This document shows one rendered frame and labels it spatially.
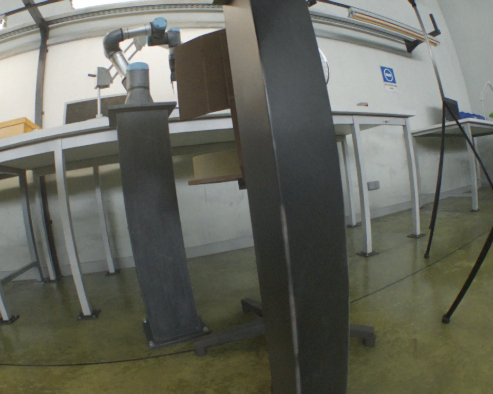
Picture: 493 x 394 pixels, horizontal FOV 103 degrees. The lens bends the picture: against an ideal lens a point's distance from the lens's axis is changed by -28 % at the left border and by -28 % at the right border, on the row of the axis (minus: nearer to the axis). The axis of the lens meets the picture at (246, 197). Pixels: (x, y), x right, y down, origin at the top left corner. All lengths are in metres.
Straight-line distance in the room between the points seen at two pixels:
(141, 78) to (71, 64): 1.59
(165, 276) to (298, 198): 0.84
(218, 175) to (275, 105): 0.51
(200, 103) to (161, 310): 0.71
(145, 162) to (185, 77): 0.38
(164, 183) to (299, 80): 0.80
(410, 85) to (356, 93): 1.06
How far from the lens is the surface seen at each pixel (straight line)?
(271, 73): 0.17
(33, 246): 2.34
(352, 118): 1.73
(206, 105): 0.61
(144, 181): 0.93
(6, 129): 1.60
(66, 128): 1.34
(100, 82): 1.41
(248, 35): 0.19
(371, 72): 3.41
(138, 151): 0.94
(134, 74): 1.08
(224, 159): 0.66
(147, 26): 1.25
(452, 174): 4.44
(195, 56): 0.67
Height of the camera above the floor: 0.54
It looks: 3 degrees down
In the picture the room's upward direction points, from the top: 7 degrees counter-clockwise
